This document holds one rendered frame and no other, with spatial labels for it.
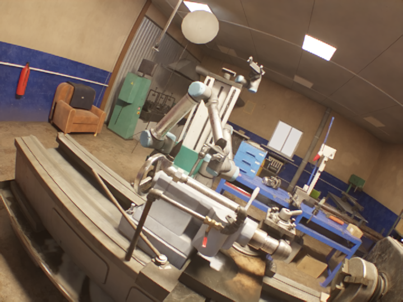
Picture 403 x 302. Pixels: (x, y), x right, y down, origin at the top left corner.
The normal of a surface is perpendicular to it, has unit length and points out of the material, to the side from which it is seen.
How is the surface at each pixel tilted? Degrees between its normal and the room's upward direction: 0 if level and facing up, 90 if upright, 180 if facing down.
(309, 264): 90
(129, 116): 90
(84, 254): 90
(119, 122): 90
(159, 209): 70
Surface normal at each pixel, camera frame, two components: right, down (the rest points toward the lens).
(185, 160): -0.28, 0.10
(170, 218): -0.18, -0.25
